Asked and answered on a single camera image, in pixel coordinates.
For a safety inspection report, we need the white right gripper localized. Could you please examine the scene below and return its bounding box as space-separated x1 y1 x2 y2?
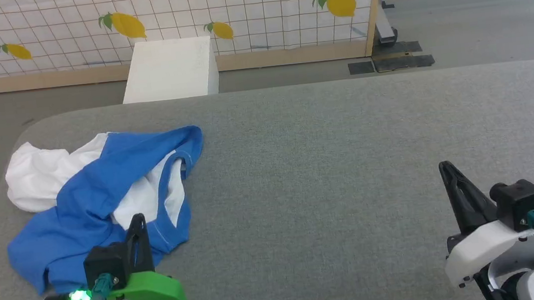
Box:
433 151 534 291

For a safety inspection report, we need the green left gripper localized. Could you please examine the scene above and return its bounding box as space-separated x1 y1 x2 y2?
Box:
96 209 189 300

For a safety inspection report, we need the blue and white t-shirt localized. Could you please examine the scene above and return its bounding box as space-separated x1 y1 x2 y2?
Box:
0 121 219 300

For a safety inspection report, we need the small black floor mat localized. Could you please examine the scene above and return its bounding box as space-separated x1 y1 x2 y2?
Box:
348 60 376 76

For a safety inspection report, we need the white box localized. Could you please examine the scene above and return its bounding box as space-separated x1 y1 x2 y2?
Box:
116 34 222 106

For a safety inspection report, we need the metal board foot with caster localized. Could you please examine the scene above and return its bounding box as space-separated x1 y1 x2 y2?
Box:
370 0 400 49

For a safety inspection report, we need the lemon print partition screen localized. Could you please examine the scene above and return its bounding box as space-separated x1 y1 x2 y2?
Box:
0 0 396 99

